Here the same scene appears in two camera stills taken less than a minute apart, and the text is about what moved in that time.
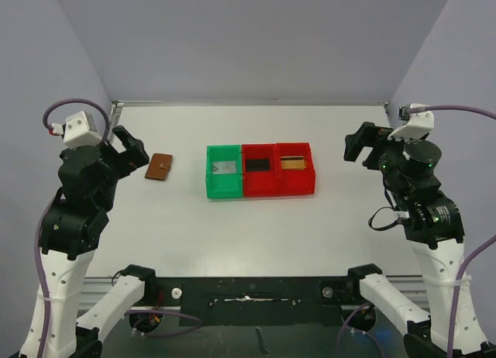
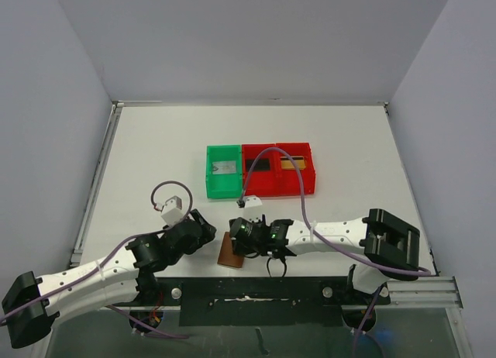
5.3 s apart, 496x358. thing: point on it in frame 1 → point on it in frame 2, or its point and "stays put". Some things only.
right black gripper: [370, 151] → [240, 248]
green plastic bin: [224, 177] stays put
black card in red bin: [258, 165] stays put
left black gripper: [133, 157] → [205, 237]
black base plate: [255, 301] stays put
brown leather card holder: [158, 166] → [226, 256]
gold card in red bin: [293, 163] stays put
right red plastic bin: [294, 182] stays put
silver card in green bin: [223, 167] stays put
